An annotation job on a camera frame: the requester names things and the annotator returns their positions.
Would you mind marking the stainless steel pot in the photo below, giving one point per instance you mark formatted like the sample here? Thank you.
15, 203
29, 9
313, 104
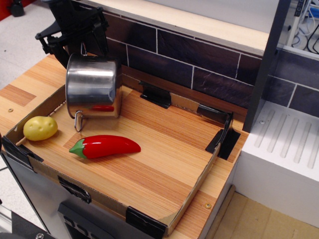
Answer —
93, 87

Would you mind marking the cardboard fence with black tape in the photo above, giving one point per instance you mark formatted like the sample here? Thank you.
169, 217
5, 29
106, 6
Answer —
171, 189

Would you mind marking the yellow toy potato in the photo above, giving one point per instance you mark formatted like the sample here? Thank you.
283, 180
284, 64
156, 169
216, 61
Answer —
40, 128

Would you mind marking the white dish drainer sink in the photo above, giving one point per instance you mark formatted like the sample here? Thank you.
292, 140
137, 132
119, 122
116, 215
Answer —
279, 163

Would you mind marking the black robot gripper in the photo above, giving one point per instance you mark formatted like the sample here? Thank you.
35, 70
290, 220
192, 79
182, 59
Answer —
72, 21

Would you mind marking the dark grey vertical post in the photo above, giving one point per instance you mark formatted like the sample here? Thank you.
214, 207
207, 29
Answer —
256, 102

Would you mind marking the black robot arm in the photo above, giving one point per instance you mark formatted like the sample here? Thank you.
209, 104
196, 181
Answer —
74, 25

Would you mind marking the red toy chili pepper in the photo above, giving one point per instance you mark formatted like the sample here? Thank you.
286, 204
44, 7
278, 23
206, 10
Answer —
103, 145

